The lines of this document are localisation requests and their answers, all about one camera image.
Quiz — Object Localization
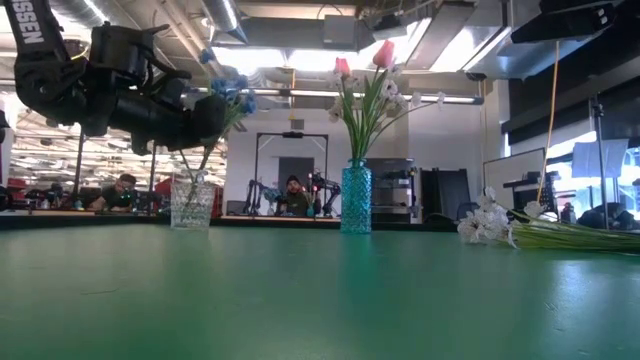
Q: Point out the grey equipment rack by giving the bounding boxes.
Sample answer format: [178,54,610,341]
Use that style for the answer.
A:
[366,157,420,225]

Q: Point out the silver ceiling duct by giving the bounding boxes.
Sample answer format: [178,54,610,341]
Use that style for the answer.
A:
[199,0,249,45]

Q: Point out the dense blue flower bunch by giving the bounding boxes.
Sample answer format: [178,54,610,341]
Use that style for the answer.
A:
[178,47,259,221]

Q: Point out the white flower bunch pink centres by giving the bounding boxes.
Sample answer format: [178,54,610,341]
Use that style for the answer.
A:
[325,69,447,161]

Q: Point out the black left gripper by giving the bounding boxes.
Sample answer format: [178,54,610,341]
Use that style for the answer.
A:
[74,22,228,157]

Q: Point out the grey ceiling box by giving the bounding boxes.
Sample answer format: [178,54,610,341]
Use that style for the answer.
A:
[322,14,360,52]

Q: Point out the white diffuser panel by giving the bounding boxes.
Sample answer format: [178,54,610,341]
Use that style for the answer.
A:
[571,138,630,180]

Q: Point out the green table mat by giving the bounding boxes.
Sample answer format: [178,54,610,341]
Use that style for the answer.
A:
[0,223,640,360]

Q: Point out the dark bundle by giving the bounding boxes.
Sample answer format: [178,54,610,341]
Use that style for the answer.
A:
[577,201,640,232]

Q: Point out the pink artificial tulip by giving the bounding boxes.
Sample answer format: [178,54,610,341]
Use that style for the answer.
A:
[333,57,364,161]
[362,39,397,161]

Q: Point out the dark bottle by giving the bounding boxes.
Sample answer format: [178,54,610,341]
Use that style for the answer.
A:
[559,201,578,227]

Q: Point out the person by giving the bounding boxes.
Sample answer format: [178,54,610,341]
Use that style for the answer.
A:
[276,174,321,219]
[88,172,152,214]

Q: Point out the blue glass vase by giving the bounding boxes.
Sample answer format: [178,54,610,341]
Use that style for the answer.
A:
[340,158,374,235]

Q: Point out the black light stand pole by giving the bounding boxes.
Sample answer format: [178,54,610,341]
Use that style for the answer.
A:
[589,94,612,230]

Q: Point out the whiteboard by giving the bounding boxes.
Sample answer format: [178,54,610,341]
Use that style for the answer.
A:
[482,146,547,225]

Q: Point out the clear glass vase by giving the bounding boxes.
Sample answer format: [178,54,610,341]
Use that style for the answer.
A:
[169,168,217,232]

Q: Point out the black cabinet panel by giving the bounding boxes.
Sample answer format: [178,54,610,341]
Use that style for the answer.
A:
[419,167,472,225]

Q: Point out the background black rig frame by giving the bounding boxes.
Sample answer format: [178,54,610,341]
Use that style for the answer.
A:
[73,129,159,216]
[254,131,330,219]

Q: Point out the yellow hanging cable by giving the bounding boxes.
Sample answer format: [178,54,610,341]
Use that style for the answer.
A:
[535,39,561,204]

